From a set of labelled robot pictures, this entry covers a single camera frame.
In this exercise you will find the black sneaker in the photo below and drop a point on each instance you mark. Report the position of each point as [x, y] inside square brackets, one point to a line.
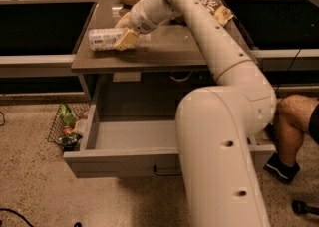
[280, 171]

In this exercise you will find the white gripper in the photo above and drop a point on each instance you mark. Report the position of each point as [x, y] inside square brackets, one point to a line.
[139, 19]

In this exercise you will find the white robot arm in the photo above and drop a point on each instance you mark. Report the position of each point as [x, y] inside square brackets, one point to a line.
[214, 123]

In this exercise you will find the black caster wheel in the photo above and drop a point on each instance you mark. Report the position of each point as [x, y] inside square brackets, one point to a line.
[301, 208]

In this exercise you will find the grey cabinet with countertop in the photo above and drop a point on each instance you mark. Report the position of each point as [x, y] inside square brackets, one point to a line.
[170, 47]

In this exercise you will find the wire basket with groceries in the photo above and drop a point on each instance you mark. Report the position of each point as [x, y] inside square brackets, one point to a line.
[66, 131]

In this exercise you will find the clear plastic water bottle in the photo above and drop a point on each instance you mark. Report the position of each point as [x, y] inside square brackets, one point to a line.
[104, 39]

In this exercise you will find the crumpled chip bag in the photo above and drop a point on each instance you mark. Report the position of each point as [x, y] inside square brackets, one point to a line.
[219, 10]

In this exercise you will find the open grey top drawer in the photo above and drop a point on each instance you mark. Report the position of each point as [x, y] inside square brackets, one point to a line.
[131, 126]

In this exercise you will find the black drawer handle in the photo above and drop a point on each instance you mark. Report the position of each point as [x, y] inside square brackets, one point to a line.
[158, 172]

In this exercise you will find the person's bare leg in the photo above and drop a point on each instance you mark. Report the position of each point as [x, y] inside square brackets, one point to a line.
[294, 114]

